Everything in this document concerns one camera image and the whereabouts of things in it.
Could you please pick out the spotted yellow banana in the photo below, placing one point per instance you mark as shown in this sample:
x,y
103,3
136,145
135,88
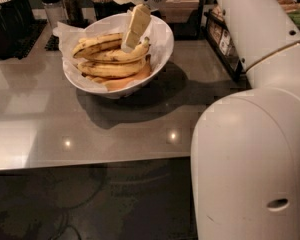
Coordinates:
x,y
87,46

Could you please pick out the black rubber mat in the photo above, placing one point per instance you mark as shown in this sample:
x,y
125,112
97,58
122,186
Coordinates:
x,y
25,45

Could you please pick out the black wire condiment rack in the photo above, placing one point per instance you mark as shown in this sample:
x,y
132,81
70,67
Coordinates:
x,y
223,40

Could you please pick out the black cup of stir sticks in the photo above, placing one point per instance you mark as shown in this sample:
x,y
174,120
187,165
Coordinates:
x,y
105,8

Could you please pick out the salt shaker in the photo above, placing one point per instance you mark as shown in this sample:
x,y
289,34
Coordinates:
x,y
54,11

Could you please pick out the white bowl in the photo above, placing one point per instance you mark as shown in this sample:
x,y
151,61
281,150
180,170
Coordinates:
x,y
163,47

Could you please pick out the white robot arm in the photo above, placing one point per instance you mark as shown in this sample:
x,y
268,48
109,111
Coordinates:
x,y
245,151

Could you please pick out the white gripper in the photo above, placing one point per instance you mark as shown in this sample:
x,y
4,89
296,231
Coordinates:
x,y
139,20

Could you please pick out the pepper shaker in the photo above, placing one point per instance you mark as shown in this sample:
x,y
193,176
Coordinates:
x,y
74,12

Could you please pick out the bottom yellow banana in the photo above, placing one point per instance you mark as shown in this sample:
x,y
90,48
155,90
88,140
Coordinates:
x,y
120,83

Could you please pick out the black napkin holder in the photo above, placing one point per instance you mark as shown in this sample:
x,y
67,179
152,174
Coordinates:
x,y
183,17

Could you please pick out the black round container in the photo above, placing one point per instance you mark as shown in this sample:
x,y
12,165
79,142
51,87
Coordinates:
x,y
16,20

